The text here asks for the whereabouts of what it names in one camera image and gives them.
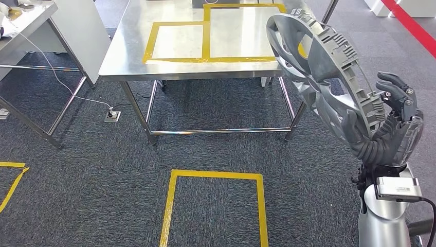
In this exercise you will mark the stainless steel side table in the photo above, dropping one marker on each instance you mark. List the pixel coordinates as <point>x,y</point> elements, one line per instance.
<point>34,24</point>

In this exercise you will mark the yellow floor tape square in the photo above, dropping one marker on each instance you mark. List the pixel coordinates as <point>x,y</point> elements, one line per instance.
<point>12,164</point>

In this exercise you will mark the red barrier belt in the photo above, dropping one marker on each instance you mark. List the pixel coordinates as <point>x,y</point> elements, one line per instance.
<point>412,24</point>

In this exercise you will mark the metal floor socket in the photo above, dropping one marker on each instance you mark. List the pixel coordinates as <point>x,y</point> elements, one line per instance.
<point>112,116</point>

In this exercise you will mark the white display plinth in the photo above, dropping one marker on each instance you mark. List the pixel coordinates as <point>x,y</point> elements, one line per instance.
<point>378,6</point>

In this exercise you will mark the stainless steel workbench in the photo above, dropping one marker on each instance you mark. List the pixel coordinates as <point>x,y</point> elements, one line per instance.
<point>129,54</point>

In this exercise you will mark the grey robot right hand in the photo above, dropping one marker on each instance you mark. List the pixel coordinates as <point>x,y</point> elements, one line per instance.
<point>405,136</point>

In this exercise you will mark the silver plastic wheel hubcap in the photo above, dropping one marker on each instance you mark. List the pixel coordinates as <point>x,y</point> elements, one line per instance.
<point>327,61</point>

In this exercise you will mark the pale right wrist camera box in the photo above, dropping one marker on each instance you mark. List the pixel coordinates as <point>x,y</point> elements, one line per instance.
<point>398,189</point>

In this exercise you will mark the white desk panel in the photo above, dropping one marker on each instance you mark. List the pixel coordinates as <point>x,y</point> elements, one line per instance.
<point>85,34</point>

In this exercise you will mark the chrome barrier stanchion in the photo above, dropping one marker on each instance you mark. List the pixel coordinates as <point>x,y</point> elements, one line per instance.
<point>329,12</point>

